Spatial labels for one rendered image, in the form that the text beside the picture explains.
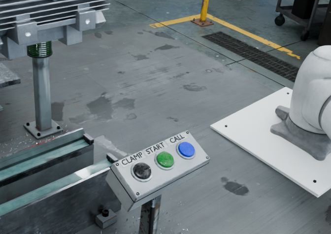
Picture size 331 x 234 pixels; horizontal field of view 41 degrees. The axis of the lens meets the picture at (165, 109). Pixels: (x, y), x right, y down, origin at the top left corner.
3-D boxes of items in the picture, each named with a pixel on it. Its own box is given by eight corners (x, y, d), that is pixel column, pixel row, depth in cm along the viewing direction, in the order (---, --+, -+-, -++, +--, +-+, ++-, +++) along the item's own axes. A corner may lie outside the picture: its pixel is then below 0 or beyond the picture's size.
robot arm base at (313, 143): (293, 104, 145) (297, 89, 142) (356, 137, 132) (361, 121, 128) (257, 124, 135) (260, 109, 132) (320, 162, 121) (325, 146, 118)
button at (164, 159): (160, 174, 74) (164, 168, 73) (150, 160, 75) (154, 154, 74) (174, 167, 76) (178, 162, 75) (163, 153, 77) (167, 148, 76)
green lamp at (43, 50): (34, 59, 109) (33, 42, 107) (22, 50, 113) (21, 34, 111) (56, 54, 113) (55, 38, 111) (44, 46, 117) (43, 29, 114)
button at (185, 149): (182, 163, 77) (186, 157, 76) (172, 150, 78) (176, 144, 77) (194, 157, 79) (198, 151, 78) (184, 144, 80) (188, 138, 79)
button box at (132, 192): (127, 214, 72) (137, 198, 68) (103, 178, 74) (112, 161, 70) (200, 173, 82) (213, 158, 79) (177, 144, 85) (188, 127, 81)
